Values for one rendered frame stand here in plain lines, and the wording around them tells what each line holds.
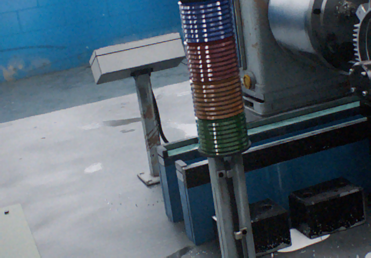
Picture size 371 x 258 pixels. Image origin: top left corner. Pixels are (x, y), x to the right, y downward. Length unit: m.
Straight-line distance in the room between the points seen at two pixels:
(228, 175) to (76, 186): 0.68
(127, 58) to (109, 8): 5.48
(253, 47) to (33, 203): 0.62
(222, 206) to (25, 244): 0.44
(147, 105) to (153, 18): 5.57
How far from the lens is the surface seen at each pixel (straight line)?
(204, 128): 0.84
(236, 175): 0.88
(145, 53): 1.38
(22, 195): 1.52
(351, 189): 1.16
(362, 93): 1.14
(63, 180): 1.55
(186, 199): 1.14
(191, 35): 0.81
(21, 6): 6.70
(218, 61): 0.81
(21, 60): 6.75
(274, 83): 1.72
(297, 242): 1.13
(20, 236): 1.25
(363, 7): 1.36
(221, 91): 0.82
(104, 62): 1.36
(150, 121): 1.41
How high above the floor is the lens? 1.32
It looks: 16 degrees down
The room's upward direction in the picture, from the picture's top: 9 degrees counter-clockwise
